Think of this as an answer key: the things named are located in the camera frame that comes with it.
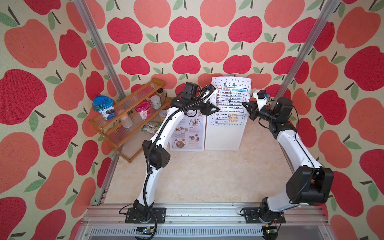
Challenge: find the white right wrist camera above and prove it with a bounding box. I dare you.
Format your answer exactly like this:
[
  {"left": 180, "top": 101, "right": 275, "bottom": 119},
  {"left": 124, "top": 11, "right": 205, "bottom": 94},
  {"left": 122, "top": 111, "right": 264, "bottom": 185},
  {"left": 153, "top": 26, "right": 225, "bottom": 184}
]
[{"left": 253, "top": 90, "right": 270, "bottom": 110}]

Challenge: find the right white rack box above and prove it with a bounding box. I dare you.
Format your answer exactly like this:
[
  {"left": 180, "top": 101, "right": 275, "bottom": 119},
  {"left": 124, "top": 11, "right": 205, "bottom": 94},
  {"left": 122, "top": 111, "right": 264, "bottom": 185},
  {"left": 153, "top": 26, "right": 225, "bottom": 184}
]
[{"left": 205, "top": 113, "right": 249, "bottom": 151}]

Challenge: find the clear plastic bottle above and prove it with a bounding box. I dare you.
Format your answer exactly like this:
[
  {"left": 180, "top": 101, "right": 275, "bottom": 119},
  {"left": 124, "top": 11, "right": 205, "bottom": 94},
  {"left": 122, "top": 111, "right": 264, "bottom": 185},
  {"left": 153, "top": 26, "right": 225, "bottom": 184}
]
[{"left": 120, "top": 113, "right": 133, "bottom": 129}]

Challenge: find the aluminium frame post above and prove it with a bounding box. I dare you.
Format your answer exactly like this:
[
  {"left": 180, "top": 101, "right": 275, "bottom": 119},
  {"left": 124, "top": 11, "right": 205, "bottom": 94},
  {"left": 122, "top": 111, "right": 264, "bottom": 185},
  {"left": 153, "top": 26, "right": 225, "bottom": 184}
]
[
  {"left": 74, "top": 0, "right": 126, "bottom": 100},
  {"left": 276, "top": 0, "right": 341, "bottom": 99}
]

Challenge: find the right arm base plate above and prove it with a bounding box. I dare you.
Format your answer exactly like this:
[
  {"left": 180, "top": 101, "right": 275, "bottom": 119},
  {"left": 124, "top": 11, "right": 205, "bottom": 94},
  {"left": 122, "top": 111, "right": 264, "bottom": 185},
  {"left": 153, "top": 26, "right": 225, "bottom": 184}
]
[{"left": 239, "top": 208, "right": 286, "bottom": 224}]

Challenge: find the green snack packet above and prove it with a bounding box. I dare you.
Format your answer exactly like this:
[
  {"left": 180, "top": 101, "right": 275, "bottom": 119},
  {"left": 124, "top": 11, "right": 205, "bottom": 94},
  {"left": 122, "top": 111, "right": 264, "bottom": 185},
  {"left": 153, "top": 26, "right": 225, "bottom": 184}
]
[{"left": 142, "top": 121, "right": 162, "bottom": 134}]

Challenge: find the white rack box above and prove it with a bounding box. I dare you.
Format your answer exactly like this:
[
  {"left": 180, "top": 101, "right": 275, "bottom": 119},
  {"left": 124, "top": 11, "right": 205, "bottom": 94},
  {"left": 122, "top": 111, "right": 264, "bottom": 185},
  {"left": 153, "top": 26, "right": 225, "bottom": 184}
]
[
  {"left": 166, "top": 108, "right": 208, "bottom": 153},
  {"left": 205, "top": 113, "right": 249, "bottom": 151}
]

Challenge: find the right aluminium frame post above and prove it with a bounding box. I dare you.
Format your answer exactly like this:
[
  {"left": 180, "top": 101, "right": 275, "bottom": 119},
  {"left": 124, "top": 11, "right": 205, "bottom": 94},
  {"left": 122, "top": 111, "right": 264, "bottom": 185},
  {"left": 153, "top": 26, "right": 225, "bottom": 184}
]
[{"left": 276, "top": 0, "right": 341, "bottom": 99}]

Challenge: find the left white rack box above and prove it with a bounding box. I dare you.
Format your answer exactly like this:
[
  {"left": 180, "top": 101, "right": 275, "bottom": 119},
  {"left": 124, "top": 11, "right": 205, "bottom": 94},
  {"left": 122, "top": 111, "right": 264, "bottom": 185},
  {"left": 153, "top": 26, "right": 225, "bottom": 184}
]
[{"left": 166, "top": 108, "right": 208, "bottom": 153}]

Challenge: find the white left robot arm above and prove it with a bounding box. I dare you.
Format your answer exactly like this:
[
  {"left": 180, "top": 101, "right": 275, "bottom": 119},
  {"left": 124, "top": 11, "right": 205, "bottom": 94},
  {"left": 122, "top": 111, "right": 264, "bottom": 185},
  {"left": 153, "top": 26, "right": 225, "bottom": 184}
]
[{"left": 133, "top": 82, "right": 220, "bottom": 220}]

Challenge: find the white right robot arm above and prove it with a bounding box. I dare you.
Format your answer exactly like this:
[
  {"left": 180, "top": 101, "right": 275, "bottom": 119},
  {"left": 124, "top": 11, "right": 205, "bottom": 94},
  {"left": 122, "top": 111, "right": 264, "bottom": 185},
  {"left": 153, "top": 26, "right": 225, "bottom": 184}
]
[{"left": 242, "top": 98, "right": 334, "bottom": 224}]

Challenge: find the wooden spice shelf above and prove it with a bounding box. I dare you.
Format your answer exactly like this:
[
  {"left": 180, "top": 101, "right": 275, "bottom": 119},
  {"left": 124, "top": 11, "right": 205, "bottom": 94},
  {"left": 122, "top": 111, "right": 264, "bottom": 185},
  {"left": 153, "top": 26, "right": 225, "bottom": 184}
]
[{"left": 89, "top": 78, "right": 171, "bottom": 163}]

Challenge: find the blue lidded yogurt cup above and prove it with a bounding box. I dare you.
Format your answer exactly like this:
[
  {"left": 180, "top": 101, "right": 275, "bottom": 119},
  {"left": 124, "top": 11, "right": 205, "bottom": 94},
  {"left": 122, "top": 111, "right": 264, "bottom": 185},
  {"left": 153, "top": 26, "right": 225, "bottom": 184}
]
[{"left": 93, "top": 96, "right": 117, "bottom": 120}]

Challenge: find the pink lidded cup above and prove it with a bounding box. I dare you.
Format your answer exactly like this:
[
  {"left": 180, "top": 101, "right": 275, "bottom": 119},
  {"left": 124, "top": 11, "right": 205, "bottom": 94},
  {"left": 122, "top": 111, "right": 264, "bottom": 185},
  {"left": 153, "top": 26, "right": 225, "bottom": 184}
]
[{"left": 135, "top": 101, "right": 151, "bottom": 120}]

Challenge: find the white lidded jar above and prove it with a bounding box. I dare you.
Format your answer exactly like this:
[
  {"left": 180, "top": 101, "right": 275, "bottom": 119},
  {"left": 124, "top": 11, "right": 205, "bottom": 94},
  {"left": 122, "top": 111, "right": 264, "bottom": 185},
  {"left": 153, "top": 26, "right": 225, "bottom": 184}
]
[{"left": 150, "top": 95, "right": 162, "bottom": 110}]

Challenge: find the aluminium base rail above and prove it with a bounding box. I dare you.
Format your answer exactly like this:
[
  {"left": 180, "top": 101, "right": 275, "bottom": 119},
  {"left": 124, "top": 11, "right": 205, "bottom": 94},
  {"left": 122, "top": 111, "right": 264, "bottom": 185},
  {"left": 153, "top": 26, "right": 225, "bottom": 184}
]
[{"left": 74, "top": 203, "right": 336, "bottom": 240}]

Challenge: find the restaurant special menu sheet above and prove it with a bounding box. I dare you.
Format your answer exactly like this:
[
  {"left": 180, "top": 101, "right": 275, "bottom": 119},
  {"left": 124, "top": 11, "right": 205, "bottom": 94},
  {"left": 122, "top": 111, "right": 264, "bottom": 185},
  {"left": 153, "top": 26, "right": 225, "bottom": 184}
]
[{"left": 169, "top": 109, "right": 207, "bottom": 151}]

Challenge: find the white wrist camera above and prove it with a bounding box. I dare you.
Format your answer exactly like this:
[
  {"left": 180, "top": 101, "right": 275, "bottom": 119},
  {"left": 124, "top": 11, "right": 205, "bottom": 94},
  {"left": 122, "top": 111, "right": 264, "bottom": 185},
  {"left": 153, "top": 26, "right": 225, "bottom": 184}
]
[
  {"left": 253, "top": 90, "right": 270, "bottom": 110},
  {"left": 202, "top": 84, "right": 218, "bottom": 104}
]

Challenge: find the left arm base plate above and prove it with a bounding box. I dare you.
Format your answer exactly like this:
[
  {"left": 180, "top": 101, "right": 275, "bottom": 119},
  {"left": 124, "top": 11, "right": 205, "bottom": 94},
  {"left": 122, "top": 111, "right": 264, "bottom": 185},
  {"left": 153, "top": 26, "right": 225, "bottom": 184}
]
[{"left": 125, "top": 208, "right": 167, "bottom": 224}]

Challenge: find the white dotted menu sheet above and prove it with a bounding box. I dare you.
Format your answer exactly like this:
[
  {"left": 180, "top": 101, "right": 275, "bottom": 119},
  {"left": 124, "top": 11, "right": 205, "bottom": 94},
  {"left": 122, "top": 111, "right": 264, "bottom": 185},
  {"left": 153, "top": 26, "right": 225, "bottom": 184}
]
[{"left": 208, "top": 76, "right": 252, "bottom": 127}]

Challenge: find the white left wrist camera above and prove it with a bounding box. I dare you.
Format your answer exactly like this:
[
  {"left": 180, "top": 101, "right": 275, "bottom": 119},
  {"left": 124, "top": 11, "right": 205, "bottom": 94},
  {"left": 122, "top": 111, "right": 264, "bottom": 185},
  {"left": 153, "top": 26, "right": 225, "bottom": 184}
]
[{"left": 202, "top": 84, "right": 218, "bottom": 104}]

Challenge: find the black capped glass jar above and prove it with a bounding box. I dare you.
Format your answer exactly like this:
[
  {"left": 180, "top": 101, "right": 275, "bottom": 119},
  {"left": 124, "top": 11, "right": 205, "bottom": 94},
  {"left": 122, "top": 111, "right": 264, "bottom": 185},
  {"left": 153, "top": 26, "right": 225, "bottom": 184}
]
[{"left": 157, "top": 88, "right": 166, "bottom": 104}]

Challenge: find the left aluminium frame post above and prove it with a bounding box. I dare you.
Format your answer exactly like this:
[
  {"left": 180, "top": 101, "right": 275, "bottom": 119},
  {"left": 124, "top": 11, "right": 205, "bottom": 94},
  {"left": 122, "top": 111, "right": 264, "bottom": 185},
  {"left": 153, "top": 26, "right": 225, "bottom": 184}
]
[{"left": 74, "top": 0, "right": 126, "bottom": 100}]

